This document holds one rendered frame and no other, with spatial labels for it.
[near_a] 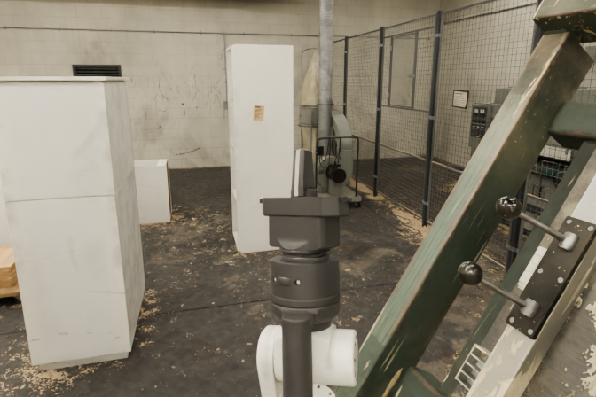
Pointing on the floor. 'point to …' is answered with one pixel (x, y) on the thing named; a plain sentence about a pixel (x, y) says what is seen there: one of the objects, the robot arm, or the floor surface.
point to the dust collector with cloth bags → (321, 138)
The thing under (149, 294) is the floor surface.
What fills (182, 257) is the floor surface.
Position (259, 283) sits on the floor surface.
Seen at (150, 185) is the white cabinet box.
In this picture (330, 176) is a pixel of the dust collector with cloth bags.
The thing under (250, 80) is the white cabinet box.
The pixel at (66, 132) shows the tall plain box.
